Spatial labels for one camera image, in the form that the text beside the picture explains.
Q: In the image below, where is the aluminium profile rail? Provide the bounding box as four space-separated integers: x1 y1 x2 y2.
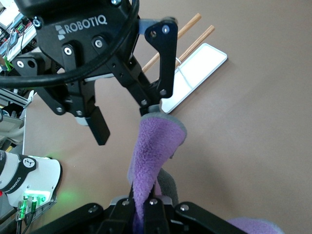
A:
0 87 35 108

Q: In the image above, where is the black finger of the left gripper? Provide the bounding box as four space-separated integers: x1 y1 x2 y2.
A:
108 16 179 117

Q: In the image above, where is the purple fleece towel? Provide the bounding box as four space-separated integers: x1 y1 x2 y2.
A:
127 113 286 234

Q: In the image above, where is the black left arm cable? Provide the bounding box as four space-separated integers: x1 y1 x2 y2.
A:
0 0 141 88

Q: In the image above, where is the white shelf with electronics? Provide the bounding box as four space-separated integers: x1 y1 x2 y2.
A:
0 0 38 72

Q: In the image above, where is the white rectangular tray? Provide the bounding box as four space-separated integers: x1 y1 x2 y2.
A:
141 13 229 114

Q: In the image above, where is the green plastic clip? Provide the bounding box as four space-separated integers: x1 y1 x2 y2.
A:
3 57 13 72

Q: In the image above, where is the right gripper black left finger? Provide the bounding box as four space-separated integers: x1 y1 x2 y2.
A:
29 196 136 234

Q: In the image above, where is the metal connector plug cable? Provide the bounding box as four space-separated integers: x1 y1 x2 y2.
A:
29 196 41 221
16 197 28 234

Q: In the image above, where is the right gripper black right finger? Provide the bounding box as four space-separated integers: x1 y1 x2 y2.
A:
143 197 247 234

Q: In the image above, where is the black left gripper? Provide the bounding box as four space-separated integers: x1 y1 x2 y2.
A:
11 0 141 146

